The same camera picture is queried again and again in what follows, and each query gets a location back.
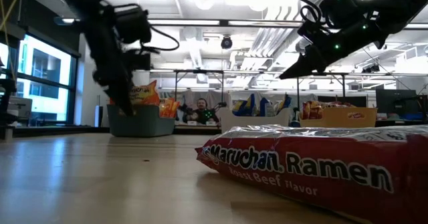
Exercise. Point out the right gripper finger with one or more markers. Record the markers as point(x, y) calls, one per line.
point(304, 67)

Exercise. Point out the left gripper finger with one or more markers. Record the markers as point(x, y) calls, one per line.
point(122, 100)

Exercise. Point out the orange Maruchan noodle pack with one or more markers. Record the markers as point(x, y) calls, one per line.
point(165, 108)
point(174, 107)
point(143, 95)

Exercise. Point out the red Maruchan noodle pack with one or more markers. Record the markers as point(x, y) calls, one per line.
point(311, 110)
point(301, 177)
point(334, 104)

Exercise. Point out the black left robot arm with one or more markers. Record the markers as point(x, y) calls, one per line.
point(93, 23)

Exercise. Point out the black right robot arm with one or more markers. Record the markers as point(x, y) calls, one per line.
point(401, 6)

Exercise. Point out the blue-grey plastic bin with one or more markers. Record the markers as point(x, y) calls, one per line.
point(147, 123)

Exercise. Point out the orange plastic bin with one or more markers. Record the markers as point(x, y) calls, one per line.
point(334, 118)

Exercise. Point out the white plastic bin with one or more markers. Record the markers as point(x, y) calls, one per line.
point(254, 123)

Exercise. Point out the large glass window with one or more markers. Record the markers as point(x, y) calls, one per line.
point(40, 70)

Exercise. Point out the black monitor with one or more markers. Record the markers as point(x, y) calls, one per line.
point(394, 100)

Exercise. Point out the person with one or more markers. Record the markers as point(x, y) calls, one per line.
point(202, 113)

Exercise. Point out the black spotlight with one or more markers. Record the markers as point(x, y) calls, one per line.
point(226, 42)

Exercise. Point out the black stand frame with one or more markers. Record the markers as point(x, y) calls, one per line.
point(334, 73)
point(199, 71)

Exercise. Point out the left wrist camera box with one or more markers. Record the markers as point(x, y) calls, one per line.
point(133, 25)

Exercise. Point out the black aluminium table frame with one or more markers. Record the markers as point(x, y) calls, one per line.
point(60, 130)

